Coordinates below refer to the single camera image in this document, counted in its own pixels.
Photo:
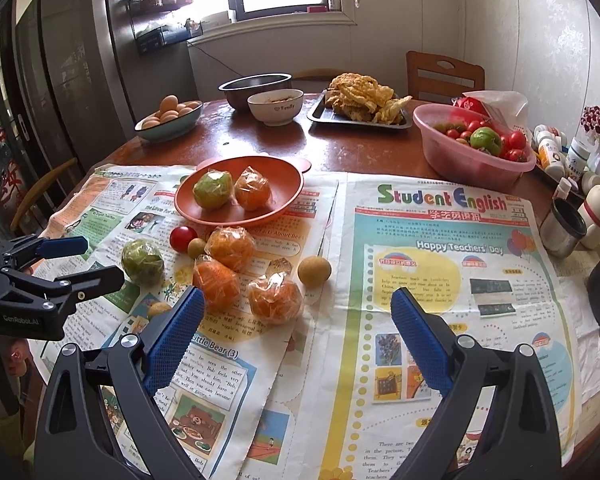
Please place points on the light blue bowl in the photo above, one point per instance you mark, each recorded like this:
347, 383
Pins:
172, 130

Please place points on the wooden chair with slatted back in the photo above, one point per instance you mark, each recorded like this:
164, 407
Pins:
445, 77

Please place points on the plastic-wrapped green citrus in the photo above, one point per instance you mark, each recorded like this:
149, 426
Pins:
212, 189
141, 261

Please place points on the cooked food in bowl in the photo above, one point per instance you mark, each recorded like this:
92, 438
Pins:
275, 96

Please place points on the colourful newspaper with balloon print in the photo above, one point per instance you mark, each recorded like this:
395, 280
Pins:
480, 310

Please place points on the pile of fried dough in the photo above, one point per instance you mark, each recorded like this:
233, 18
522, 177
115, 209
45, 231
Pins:
362, 97

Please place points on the pile of brown eggs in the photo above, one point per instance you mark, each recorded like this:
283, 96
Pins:
172, 109

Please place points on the wooden chair with curved back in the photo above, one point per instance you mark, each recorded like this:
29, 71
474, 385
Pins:
45, 185
315, 74

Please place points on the stainless steel cup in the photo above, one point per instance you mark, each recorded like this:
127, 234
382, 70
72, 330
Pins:
562, 230

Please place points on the stainless steel bowl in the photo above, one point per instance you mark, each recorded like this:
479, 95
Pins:
250, 87

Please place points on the pile of small tomatoes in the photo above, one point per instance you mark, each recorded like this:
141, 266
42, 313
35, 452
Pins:
515, 147

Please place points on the orange bear-eared plate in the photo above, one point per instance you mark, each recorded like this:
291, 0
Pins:
240, 207

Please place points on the small white medicine bottle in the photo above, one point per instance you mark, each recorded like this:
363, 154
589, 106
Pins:
562, 190

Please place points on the small brown round fruit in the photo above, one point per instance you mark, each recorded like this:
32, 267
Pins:
313, 271
197, 247

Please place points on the white ceramic bowl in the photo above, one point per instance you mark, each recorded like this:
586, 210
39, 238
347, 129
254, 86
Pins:
275, 112

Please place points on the white rabbit figurine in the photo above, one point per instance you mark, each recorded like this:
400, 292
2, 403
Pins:
597, 212

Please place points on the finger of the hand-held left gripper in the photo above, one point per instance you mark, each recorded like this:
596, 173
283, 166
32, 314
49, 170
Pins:
62, 246
92, 284

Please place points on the red tomato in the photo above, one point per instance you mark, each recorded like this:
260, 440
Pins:
183, 238

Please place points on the red packet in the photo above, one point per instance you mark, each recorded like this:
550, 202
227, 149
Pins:
472, 105

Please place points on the white plastic bag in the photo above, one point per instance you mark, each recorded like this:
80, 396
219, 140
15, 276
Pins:
505, 107

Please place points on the blue box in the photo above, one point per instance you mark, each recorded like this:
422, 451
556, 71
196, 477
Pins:
160, 41

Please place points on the plastic-wrapped orange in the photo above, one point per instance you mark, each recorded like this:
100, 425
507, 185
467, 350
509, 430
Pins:
230, 247
216, 282
252, 189
275, 300

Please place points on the grey refrigerator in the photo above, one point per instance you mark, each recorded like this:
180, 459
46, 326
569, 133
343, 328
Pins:
80, 60

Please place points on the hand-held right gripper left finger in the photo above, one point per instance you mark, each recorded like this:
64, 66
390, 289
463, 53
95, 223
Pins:
180, 330

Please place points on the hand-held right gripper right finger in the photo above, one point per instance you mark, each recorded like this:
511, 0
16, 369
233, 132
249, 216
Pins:
420, 340

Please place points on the pink plastic basin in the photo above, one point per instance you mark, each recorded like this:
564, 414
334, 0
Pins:
460, 165

